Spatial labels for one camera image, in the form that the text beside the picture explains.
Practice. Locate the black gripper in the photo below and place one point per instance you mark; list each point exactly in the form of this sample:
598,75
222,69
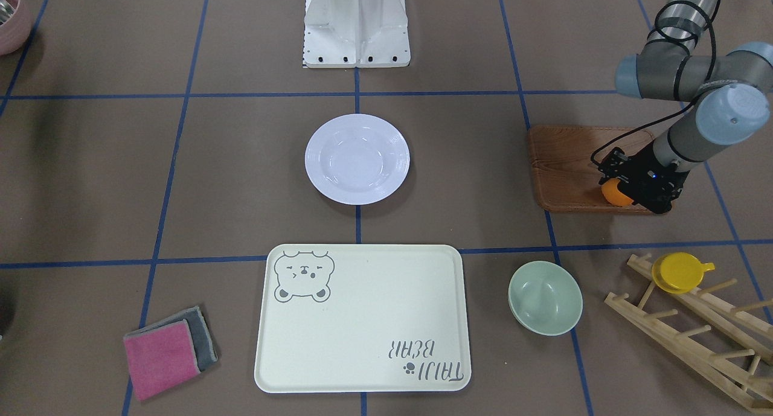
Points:
639,166

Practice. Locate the orange fruit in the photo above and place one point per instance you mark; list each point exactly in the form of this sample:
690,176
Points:
613,195

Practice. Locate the white round plate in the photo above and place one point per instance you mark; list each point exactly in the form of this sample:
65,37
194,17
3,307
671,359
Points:
357,159

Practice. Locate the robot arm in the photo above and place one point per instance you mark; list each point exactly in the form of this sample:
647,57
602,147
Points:
725,103

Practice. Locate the brown wooden tray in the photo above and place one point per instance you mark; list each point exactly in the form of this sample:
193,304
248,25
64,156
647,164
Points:
564,178

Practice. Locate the cream bear print tray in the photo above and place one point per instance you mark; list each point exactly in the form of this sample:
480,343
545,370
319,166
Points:
363,318

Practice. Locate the yellow plastic mug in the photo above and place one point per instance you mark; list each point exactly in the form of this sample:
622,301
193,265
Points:
679,272

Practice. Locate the pale green bowl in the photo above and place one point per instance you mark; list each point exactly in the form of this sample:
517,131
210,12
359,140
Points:
545,298

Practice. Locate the wooden peg drying rack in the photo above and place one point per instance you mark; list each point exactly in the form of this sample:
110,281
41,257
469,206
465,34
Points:
731,348

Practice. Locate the grey cloth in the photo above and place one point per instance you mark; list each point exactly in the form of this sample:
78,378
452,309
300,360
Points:
201,338

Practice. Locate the pink cloth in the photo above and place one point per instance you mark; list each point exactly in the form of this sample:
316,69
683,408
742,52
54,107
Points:
160,359

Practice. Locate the pink bowl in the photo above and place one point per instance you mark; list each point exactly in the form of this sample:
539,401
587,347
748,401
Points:
16,25

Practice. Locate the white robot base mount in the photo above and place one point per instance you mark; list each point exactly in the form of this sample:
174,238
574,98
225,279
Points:
355,34

